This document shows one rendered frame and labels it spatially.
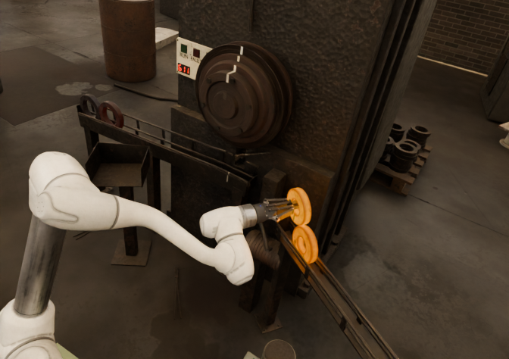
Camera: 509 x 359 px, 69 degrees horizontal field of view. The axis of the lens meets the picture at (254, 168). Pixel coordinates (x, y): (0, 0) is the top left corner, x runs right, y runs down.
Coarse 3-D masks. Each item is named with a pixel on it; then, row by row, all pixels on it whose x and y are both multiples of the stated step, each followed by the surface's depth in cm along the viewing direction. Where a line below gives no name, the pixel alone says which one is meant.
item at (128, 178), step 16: (96, 144) 190; (112, 144) 193; (96, 160) 191; (112, 160) 199; (128, 160) 199; (144, 160) 184; (96, 176) 189; (112, 176) 190; (128, 176) 190; (144, 176) 188; (128, 192) 195; (128, 240) 216; (128, 256) 223; (144, 256) 224
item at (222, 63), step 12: (216, 60) 157; (228, 60) 153; (240, 60) 150; (204, 72) 163; (240, 72) 150; (252, 72) 149; (252, 84) 150; (264, 84) 149; (264, 96) 150; (264, 108) 152; (264, 120) 156; (252, 132) 161; (264, 132) 160
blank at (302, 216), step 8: (288, 192) 156; (296, 192) 149; (304, 192) 148; (288, 200) 157; (296, 200) 150; (304, 200) 146; (304, 208) 145; (296, 216) 152; (304, 216) 146; (296, 224) 154; (304, 224) 151
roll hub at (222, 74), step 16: (224, 80) 151; (240, 80) 147; (208, 96) 160; (224, 96) 153; (240, 96) 151; (256, 96) 151; (208, 112) 163; (224, 112) 157; (240, 112) 155; (256, 112) 152; (224, 128) 162
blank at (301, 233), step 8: (296, 232) 153; (304, 232) 147; (312, 232) 147; (296, 240) 154; (304, 240) 147; (312, 240) 144; (304, 248) 154; (312, 248) 144; (304, 256) 149; (312, 256) 145
